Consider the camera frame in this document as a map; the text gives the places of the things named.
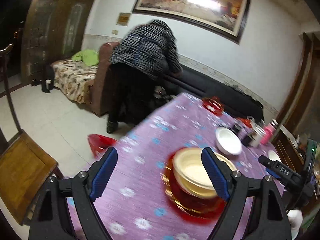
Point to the person in patterned jacket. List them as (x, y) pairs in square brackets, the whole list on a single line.
[(145, 53)]

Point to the white paper bowl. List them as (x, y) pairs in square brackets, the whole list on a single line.
[(273, 156)]

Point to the white plastic jar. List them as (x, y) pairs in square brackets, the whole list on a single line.
[(257, 135)]

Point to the cream ribbed bowl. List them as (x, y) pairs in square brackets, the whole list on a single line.
[(191, 175)]

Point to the red plastic bag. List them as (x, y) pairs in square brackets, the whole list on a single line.
[(245, 121)]

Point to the wooden chair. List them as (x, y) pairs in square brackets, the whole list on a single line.
[(25, 166)]

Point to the wooden side cabinet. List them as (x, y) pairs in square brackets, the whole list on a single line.
[(301, 157)]

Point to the large red glass plate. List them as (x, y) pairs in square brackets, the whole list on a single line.
[(187, 200)]

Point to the small red plate far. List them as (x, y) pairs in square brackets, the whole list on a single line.
[(213, 105)]

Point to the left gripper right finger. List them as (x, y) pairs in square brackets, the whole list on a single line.
[(267, 218)]

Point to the black bag on floor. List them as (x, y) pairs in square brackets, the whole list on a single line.
[(48, 77)]

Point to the dark jar with cork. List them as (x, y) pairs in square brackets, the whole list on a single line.
[(246, 141)]

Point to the floral covered armchair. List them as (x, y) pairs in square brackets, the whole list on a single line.
[(87, 85)]

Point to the framed horse painting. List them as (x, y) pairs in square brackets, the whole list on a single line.
[(226, 18)]

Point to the red dustpan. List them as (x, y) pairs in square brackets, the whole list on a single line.
[(99, 144)]

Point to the pink thermos bottle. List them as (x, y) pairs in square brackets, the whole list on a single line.
[(269, 131)]

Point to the green cloth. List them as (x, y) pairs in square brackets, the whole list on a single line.
[(89, 57)]

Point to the black leather sofa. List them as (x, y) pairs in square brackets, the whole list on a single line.
[(235, 102)]

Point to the purple floral tablecloth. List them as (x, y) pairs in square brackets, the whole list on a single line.
[(159, 188)]

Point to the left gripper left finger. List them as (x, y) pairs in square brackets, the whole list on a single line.
[(52, 220)]

